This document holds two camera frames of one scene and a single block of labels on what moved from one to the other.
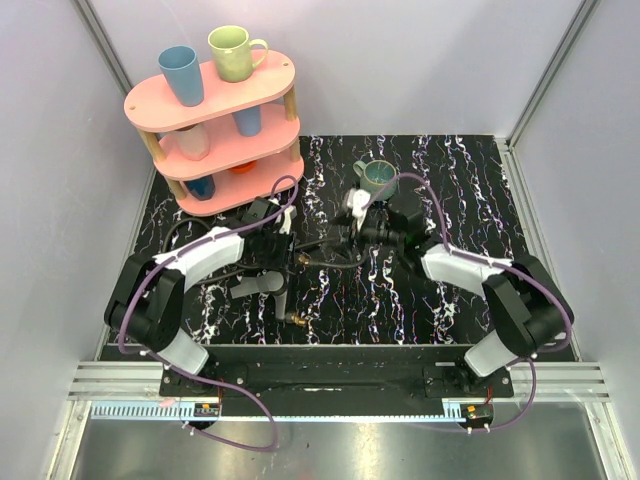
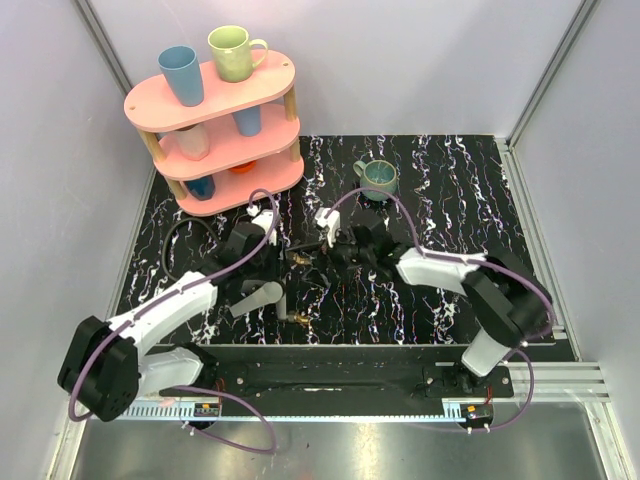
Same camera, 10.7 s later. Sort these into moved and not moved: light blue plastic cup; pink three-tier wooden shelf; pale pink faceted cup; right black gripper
Moved: right black gripper
Not moved: light blue plastic cup; pink three-tier wooden shelf; pale pink faceted cup
